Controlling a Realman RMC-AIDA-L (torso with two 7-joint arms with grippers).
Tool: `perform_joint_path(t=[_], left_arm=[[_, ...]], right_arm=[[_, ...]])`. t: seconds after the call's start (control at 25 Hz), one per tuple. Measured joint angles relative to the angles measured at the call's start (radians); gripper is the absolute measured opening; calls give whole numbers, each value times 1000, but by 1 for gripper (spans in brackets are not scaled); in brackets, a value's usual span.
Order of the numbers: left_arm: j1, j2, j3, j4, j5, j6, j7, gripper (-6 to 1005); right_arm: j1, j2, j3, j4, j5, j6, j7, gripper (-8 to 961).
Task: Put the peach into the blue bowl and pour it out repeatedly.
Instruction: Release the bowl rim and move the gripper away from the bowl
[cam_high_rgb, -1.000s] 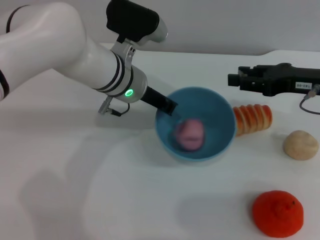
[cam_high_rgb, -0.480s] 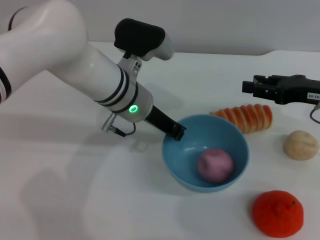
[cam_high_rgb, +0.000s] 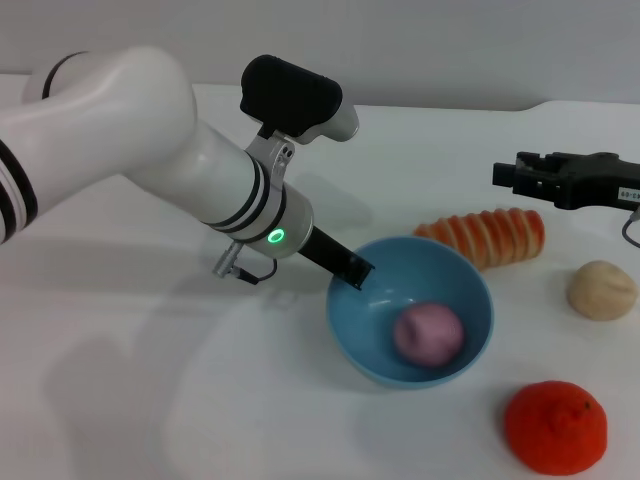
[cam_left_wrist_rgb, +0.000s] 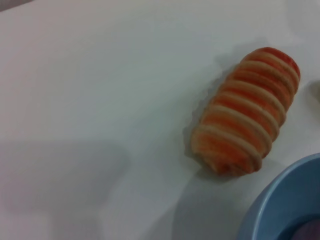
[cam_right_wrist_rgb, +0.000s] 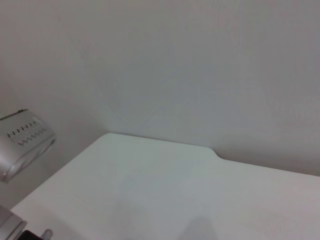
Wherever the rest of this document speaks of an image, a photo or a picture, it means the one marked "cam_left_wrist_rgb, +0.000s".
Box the orange striped bread roll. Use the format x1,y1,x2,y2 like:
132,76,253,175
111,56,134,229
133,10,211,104
183,46,301,177

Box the pink peach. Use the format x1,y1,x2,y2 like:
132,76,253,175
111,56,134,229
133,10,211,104
291,219,320,240

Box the blue bowl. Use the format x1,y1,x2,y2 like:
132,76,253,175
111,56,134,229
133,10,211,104
236,152,320,240

